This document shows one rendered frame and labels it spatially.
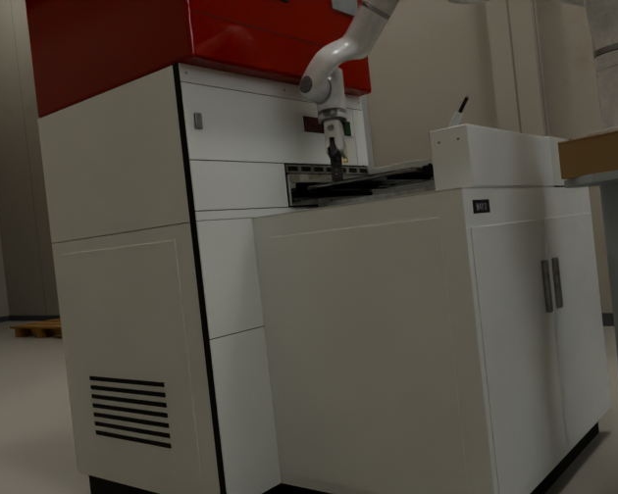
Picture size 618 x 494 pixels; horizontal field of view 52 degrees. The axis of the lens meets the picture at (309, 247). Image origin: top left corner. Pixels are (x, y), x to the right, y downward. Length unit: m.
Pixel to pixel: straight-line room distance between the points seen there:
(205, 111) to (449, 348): 0.85
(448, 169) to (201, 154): 0.62
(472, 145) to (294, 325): 0.65
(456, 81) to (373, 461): 3.57
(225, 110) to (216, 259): 0.40
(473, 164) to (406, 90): 3.59
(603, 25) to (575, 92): 2.80
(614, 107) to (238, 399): 1.16
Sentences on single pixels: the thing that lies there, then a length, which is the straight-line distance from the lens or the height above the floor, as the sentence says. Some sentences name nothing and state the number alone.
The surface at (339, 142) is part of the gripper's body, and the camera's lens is 1.83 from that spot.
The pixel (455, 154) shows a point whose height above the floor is 0.90.
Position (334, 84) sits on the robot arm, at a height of 1.18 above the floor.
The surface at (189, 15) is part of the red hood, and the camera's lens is 1.70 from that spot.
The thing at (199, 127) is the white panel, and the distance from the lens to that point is 1.68.
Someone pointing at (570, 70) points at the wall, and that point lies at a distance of 4.51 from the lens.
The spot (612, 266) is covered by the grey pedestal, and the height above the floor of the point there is 0.60.
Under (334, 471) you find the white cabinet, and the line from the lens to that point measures 1.74.
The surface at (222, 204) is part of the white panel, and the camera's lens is 1.69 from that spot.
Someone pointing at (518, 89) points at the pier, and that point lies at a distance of 4.51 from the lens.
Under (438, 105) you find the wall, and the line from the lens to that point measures 4.88.
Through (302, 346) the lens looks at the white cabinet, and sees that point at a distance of 1.69.
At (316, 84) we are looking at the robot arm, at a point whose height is 1.17.
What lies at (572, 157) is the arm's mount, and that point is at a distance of 1.63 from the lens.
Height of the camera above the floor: 0.74
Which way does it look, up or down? 1 degrees down
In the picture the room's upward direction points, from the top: 6 degrees counter-clockwise
